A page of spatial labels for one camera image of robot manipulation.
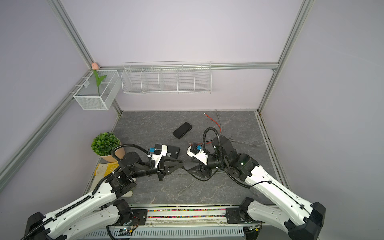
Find red ethernet cable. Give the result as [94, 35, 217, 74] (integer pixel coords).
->
[203, 112, 223, 142]

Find yellow white work glove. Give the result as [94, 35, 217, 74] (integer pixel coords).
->
[94, 162, 119, 177]

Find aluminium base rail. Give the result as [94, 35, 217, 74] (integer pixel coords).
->
[63, 206, 262, 240]

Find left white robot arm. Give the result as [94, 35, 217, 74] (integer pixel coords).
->
[23, 152, 183, 240]

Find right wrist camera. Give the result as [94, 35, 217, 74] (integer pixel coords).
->
[187, 144, 209, 165]

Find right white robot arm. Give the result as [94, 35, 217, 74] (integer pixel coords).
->
[185, 136, 326, 240]

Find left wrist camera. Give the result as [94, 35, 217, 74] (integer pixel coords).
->
[149, 144, 168, 168]

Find small ribbed black switch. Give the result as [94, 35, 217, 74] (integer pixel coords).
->
[173, 122, 193, 140]

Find beige plant pot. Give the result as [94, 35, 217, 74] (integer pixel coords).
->
[99, 143, 126, 163]

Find white mesh square basket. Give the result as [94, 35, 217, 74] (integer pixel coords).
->
[74, 70, 122, 111]

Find green artificial plant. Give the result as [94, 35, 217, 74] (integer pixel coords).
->
[91, 132, 121, 157]

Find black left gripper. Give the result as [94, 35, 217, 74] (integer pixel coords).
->
[130, 155, 183, 182]

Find grey ethernet cable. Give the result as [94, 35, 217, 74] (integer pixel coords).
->
[214, 109, 259, 148]
[178, 167, 217, 194]

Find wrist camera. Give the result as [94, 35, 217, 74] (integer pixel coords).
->
[149, 144, 168, 168]
[187, 144, 209, 165]

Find white wire long basket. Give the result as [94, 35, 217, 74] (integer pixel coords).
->
[122, 61, 213, 94]

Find pink artificial tulip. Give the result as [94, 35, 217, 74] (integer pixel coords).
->
[92, 63, 107, 97]

